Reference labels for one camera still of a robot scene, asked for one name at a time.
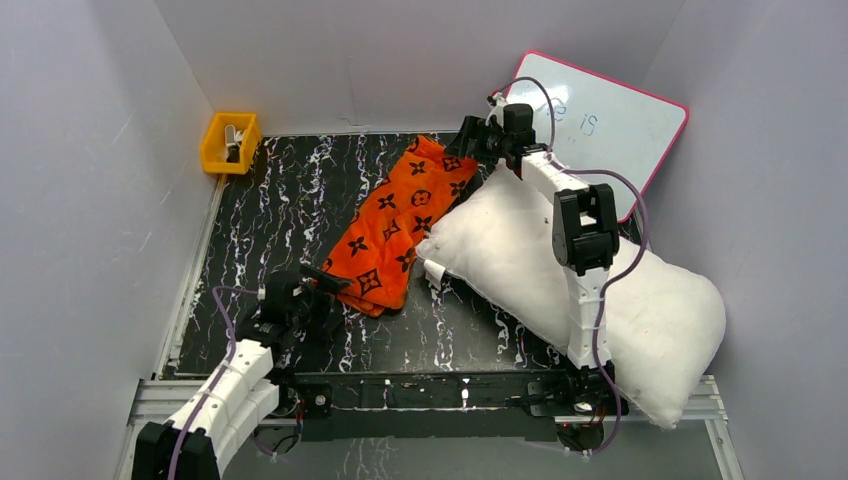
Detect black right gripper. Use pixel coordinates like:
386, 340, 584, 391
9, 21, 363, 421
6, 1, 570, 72
444, 115, 513, 164

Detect orange patterned pillowcase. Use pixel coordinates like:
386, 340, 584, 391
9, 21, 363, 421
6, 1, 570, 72
322, 135, 478, 317

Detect white pillow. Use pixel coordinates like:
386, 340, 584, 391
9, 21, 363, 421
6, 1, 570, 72
416, 166, 726, 430

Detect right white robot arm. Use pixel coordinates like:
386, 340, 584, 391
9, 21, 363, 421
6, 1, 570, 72
447, 94, 620, 370

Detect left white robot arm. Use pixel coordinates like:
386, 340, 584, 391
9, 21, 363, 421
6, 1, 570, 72
130, 264, 353, 479

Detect pink framed whiteboard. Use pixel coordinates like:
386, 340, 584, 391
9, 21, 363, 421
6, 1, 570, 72
496, 51, 689, 193

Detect white clips in bin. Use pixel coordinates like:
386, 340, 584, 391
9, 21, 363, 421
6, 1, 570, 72
224, 124, 244, 163

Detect yellow plastic bin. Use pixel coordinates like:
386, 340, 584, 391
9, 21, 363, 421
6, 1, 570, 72
199, 112, 262, 175

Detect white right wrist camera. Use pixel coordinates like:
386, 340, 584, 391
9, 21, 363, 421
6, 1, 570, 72
486, 92, 509, 128

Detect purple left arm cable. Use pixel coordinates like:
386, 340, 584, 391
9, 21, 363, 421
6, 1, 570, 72
165, 284, 266, 480

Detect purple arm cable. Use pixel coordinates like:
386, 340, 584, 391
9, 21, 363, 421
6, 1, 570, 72
165, 284, 266, 480
490, 76, 652, 458

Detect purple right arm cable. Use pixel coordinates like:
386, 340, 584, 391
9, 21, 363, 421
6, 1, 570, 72
490, 76, 652, 458

